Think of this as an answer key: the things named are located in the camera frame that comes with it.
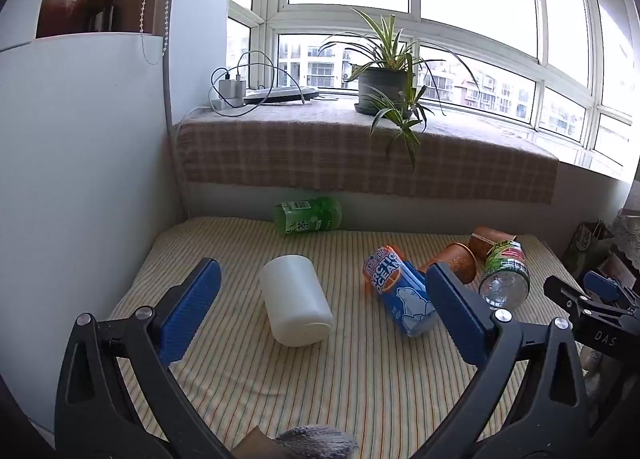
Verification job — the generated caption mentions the white power strip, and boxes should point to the white power strip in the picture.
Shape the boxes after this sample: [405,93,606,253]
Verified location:
[210,96,251,113]

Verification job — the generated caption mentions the flat black and white device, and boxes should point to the flat black and white device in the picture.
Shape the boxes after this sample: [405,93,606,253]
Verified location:
[243,85,320,105]

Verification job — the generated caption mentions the grey knitted cloth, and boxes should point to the grey knitted cloth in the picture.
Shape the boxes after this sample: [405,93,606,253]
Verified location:
[273,423,360,459]

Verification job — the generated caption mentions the white plastic cup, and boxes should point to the white plastic cup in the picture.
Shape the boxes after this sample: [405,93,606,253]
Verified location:
[259,254,335,348]

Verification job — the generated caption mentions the white cabinet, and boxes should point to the white cabinet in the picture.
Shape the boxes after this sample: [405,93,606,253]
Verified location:
[0,0,190,436]

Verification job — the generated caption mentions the blue and orange drink can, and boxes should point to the blue and orange drink can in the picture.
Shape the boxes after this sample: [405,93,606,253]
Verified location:
[363,245,437,338]

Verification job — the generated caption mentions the dark plant saucer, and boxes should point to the dark plant saucer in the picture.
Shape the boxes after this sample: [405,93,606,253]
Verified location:
[354,101,427,121]

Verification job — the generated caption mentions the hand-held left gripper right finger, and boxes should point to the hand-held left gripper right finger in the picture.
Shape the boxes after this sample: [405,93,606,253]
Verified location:
[415,261,599,459]

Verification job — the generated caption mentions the striped bed sheet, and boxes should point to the striped bed sheet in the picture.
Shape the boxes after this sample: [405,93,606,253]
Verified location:
[106,216,587,459]

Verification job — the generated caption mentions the green tea bottle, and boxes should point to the green tea bottle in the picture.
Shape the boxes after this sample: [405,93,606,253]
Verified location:
[273,196,343,236]

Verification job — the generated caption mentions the clear bottle with green label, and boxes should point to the clear bottle with green label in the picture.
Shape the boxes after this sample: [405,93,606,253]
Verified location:
[478,239,531,310]

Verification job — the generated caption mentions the white chargers with cables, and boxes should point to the white chargers with cables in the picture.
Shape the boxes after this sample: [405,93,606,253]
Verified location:
[209,50,307,118]

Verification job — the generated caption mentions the white lace cloth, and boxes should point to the white lace cloth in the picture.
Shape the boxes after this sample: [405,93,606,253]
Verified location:
[606,208,640,286]

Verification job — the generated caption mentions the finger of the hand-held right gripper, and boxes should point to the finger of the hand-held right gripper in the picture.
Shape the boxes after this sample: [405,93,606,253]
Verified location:
[584,270,640,312]
[544,275,594,326]

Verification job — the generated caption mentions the brown cardboard piece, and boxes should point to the brown cardboard piece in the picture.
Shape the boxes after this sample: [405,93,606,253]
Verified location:
[232,431,287,459]

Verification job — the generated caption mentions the white cable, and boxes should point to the white cable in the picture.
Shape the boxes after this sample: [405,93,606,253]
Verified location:
[174,103,217,131]

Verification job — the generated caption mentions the plaid brown cloth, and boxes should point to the plaid brown cloth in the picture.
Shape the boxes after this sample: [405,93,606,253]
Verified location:
[174,98,560,206]

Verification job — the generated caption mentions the dark paper bag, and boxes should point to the dark paper bag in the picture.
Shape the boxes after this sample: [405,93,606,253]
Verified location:
[562,221,617,281]

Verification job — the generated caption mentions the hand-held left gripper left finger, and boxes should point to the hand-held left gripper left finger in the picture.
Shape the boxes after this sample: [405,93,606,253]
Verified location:
[54,257,233,459]

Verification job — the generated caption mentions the potted spider plant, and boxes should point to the potted spider plant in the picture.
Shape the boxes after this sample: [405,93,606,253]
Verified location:
[319,8,481,171]

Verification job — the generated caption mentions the white window frame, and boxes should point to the white window frame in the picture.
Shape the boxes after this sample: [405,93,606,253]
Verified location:
[226,0,640,181]

